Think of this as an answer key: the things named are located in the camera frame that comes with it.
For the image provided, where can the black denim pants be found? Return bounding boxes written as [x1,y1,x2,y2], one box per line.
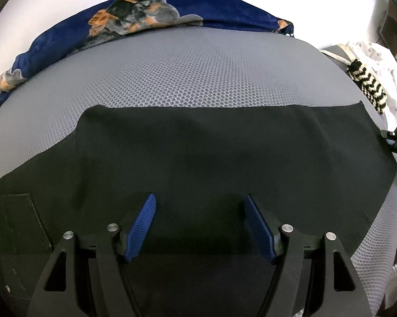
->
[0,103,397,316]

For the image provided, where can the black white zigzag knit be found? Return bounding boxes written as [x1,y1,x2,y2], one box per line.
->
[346,59,387,115]

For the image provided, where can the white dotted cloth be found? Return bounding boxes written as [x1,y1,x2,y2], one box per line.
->
[345,41,397,131]

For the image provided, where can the grey mesh mattress pad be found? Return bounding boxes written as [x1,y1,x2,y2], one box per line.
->
[0,27,397,316]

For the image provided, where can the blue floral blanket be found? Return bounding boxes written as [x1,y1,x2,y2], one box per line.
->
[0,0,294,107]

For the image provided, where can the grey bag with strap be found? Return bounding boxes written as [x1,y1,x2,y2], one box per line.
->
[320,44,356,72]

